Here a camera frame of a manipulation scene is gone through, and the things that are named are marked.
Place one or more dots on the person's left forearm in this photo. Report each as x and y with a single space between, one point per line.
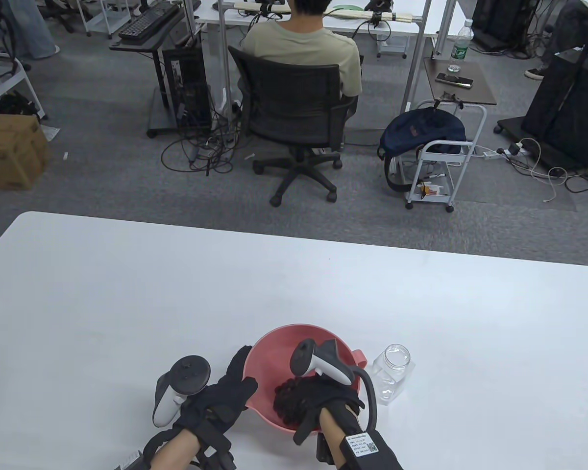
174 453

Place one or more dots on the small white wheeled cart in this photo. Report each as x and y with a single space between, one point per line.
115 19

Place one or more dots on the white power strip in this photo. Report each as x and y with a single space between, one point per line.
491 155
514 148

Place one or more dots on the black and white controller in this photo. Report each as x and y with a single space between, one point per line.
323 362
191 373

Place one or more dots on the person's left hand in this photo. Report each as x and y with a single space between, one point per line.
220 406

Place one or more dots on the pink salad bowl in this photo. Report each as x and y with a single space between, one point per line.
274 352

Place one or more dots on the black bag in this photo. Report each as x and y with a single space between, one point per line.
14 105

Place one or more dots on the black computer tower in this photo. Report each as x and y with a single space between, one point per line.
191 83

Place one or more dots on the black mesh office chair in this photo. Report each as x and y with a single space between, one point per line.
289 103

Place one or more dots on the white metal rolling cart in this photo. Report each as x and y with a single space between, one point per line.
448 145

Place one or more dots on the person's right forearm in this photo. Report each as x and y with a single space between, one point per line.
333 428

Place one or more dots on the brown cardboard box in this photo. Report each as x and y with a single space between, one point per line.
10 156

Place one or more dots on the person's right hand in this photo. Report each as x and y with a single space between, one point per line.
318 396

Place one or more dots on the green label water bottle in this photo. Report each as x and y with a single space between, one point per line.
459 46

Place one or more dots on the dark brown side table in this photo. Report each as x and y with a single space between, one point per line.
458 95

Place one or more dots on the white label tag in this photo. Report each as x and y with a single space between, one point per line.
130 461
362 443

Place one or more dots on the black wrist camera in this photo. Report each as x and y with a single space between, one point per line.
325 450

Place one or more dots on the navy blue backpack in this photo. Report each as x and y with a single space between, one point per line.
421 129

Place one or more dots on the clear plastic jar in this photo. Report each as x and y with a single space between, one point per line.
392 377

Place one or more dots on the black keyboard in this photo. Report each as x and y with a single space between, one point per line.
144 22

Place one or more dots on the black headset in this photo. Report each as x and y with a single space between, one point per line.
379 5

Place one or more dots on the green plate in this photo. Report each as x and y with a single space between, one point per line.
348 8

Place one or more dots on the black phone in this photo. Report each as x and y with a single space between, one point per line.
453 80

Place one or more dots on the black cabinet on wheels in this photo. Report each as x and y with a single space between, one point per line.
553 98

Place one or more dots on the black equipment box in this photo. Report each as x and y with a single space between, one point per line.
500 19

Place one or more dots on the white metal-legged desk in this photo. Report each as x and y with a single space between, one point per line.
406 28

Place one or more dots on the dark rolling keyboard stand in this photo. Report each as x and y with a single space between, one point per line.
142 45

